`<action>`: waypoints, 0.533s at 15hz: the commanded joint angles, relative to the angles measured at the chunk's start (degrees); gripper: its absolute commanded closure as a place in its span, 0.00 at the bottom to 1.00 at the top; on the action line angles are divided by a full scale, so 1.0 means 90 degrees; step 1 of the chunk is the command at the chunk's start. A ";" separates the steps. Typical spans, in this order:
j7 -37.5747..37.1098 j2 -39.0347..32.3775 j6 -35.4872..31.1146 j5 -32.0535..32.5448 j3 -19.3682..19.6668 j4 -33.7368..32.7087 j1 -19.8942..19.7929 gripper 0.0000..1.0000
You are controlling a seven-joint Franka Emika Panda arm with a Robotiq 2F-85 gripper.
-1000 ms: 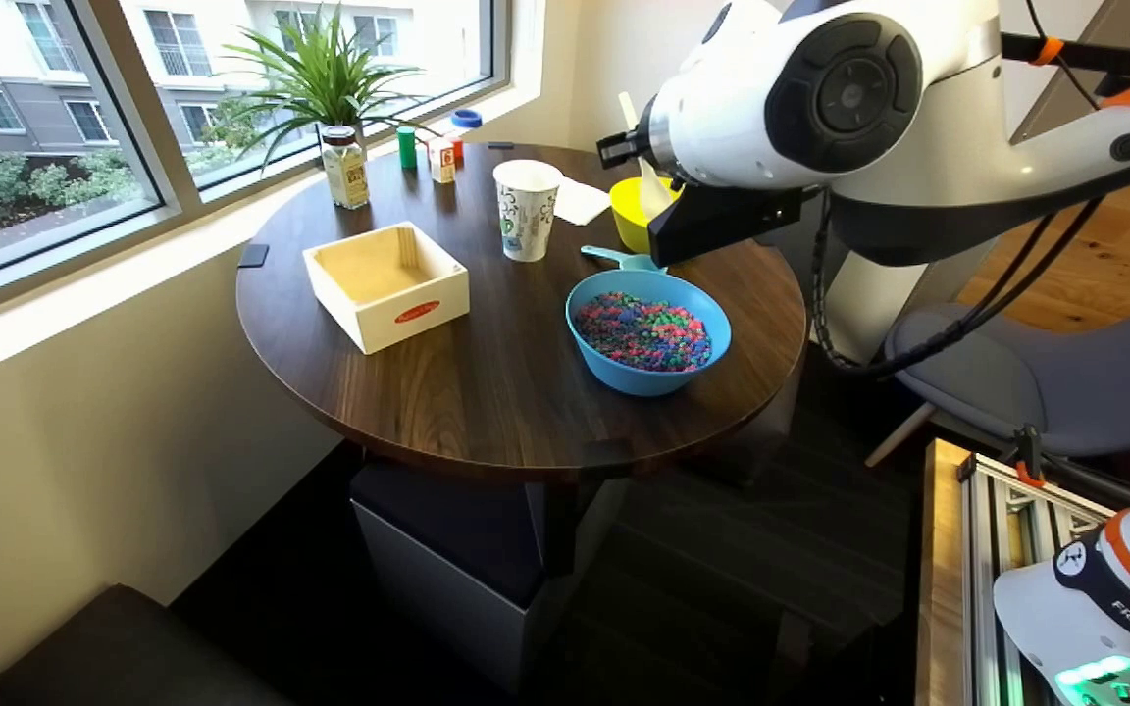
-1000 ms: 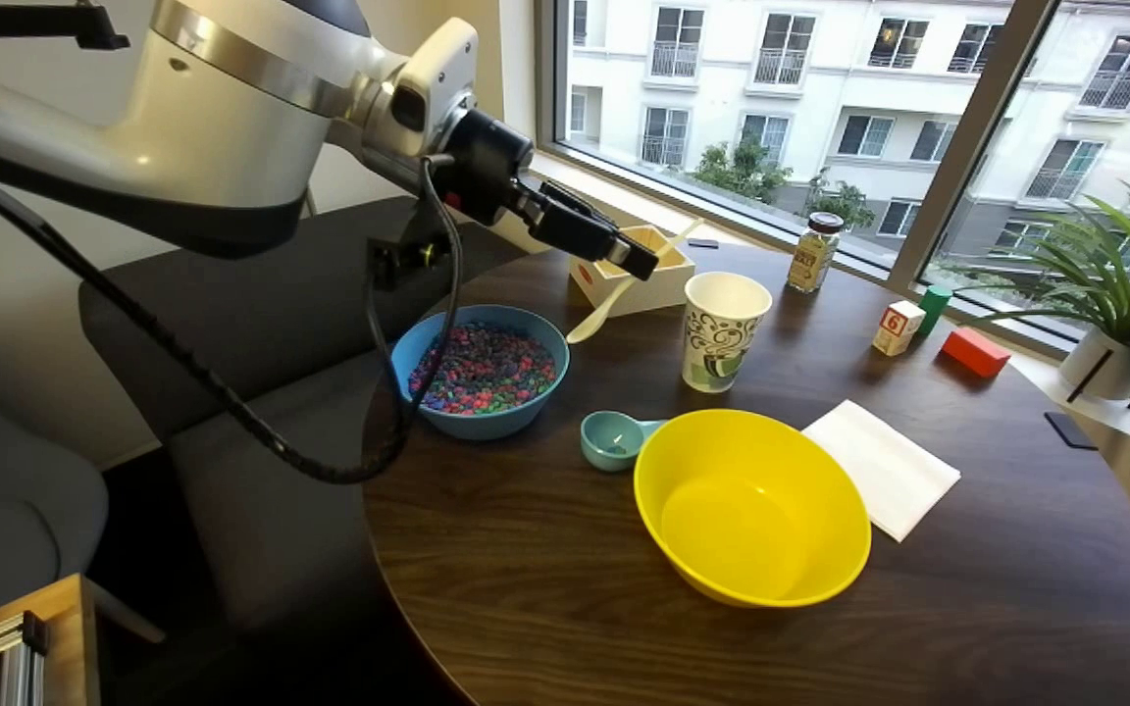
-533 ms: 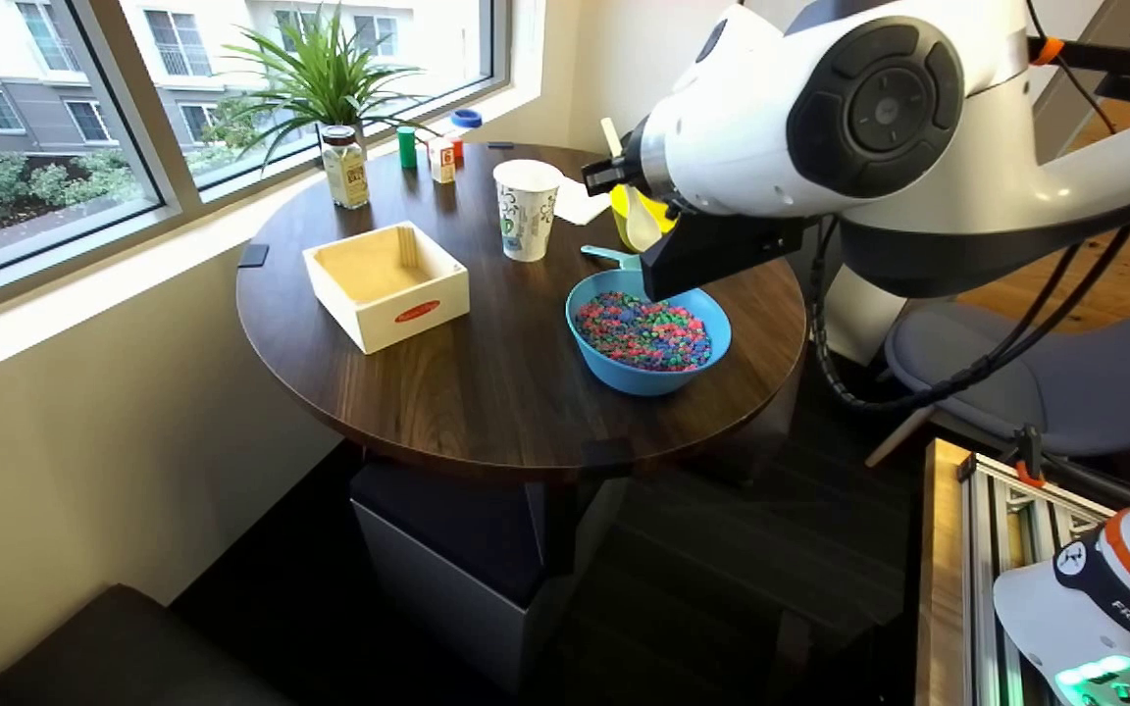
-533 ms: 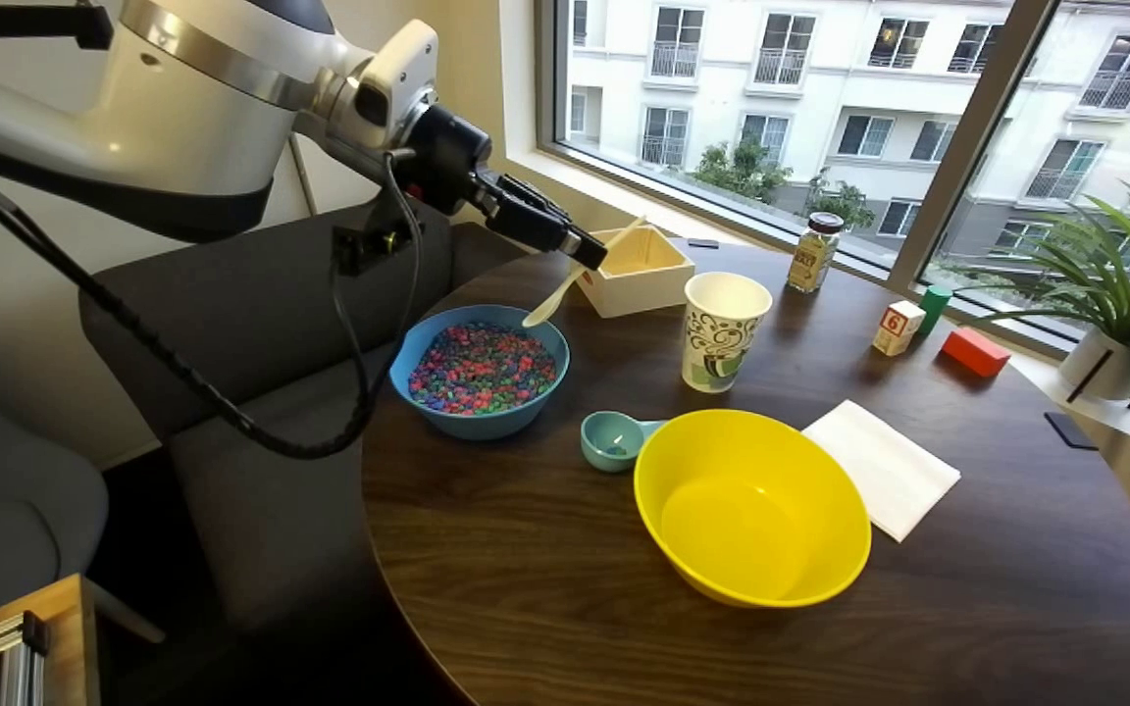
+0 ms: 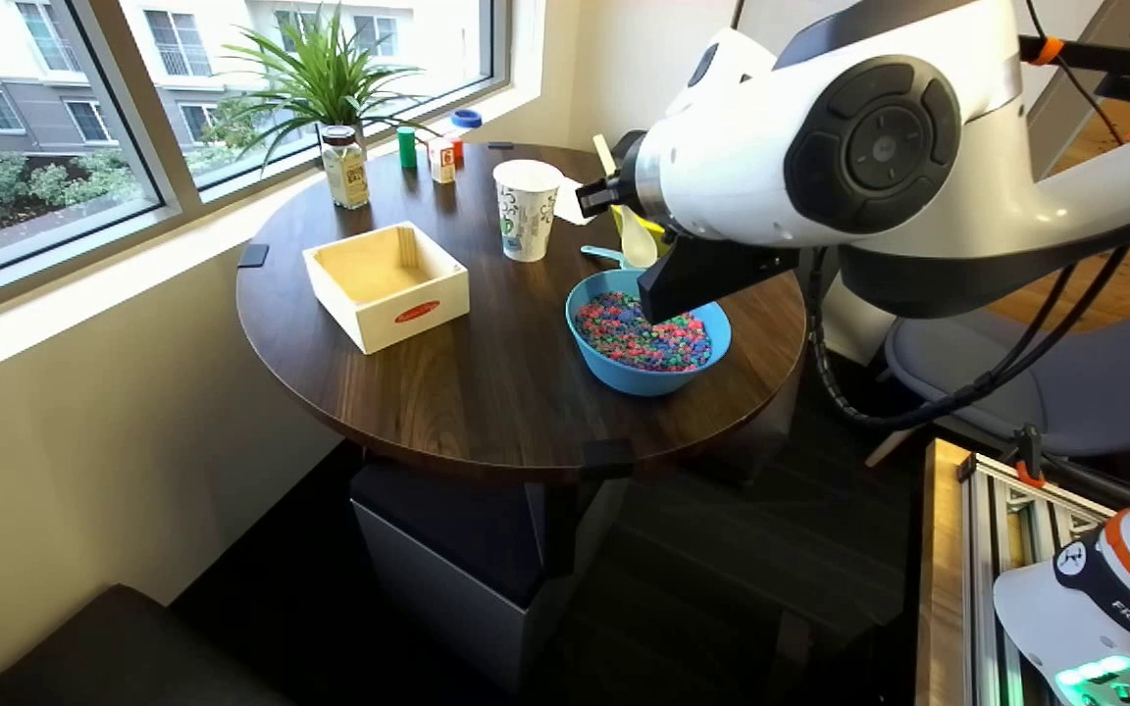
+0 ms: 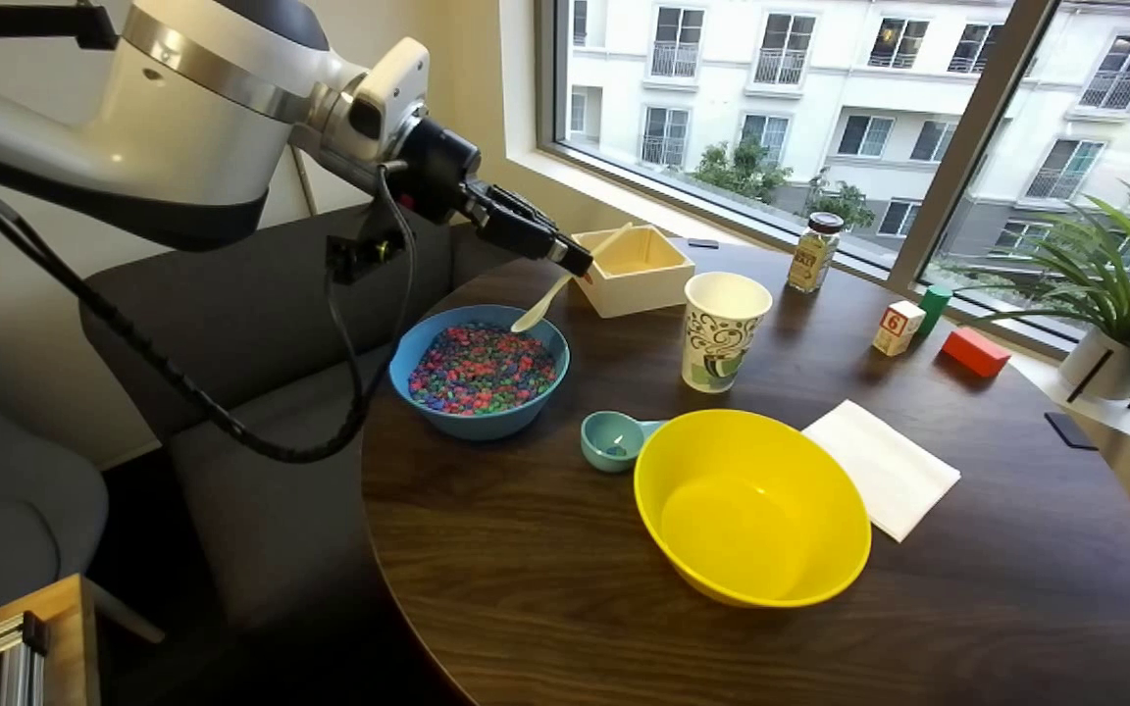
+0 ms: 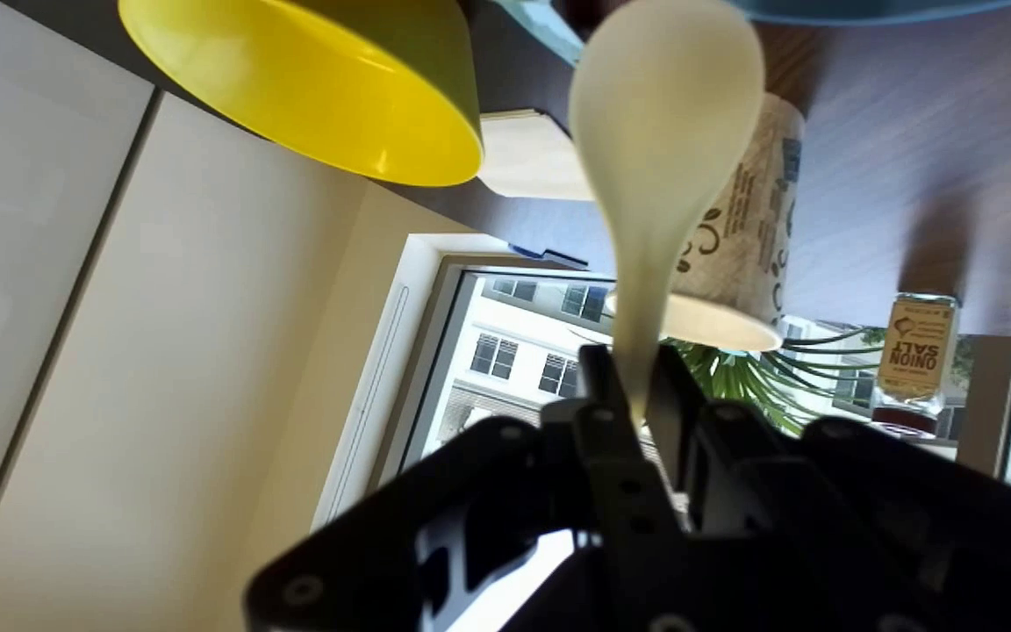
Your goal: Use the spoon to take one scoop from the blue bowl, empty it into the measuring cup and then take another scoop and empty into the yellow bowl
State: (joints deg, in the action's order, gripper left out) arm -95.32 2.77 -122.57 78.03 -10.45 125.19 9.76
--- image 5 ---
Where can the green potted plant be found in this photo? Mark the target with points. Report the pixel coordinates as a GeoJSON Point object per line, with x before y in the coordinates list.
{"type": "Point", "coordinates": [314, 74]}

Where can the grey window frame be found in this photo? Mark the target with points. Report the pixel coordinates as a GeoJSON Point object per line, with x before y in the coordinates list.
{"type": "Point", "coordinates": [141, 119]}

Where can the white plastic spoon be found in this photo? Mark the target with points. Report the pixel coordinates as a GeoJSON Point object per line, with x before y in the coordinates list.
{"type": "Point", "coordinates": [634, 241]}

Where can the small black pad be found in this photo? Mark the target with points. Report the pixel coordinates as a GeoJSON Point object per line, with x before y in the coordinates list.
{"type": "Point", "coordinates": [252, 257]}

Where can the colourful beads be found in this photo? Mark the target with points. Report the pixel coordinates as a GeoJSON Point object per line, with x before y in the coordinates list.
{"type": "Point", "coordinates": [617, 340]}

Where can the light wooden box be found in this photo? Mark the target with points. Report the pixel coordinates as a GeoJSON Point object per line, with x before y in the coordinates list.
{"type": "Point", "coordinates": [395, 314]}

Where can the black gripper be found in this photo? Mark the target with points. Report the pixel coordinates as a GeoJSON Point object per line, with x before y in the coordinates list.
{"type": "Point", "coordinates": [694, 277]}

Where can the blue round lid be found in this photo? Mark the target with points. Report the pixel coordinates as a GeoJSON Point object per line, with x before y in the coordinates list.
{"type": "Point", "coordinates": [469, 119]}

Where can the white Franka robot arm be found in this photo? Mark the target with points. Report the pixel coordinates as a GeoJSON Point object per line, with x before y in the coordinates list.
{"type": "Point", "coordinates": [747, 170]}

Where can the printed paper cup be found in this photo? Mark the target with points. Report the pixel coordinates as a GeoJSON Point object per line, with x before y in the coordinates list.
{"type": "Point", "coordinates": [526, 219]}

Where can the teal measuring cup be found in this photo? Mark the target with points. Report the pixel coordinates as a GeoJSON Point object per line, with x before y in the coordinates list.
{"type": "Point", "coordinates": [599, 257]}

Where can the blue plastic bowl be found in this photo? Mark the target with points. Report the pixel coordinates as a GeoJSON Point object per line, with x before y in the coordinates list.
{"type": "Point", "coordinates": [629, 382]}

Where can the aluminium rail cart frame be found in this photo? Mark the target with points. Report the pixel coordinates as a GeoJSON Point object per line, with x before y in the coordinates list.
{"type": "Point", "coordinates": [983, 562]}

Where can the red block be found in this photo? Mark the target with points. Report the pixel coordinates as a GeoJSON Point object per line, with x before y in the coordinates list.
{"type": "Point", "coordinates": [455, 151]}

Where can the grey office chair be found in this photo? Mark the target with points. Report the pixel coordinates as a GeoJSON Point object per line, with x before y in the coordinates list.
{"type": "Point", "coordinates": [1087, 385]}

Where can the white paper napkin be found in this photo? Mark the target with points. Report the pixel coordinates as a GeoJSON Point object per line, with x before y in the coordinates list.
{"type": "Point", "coordinates": [570, 203]}

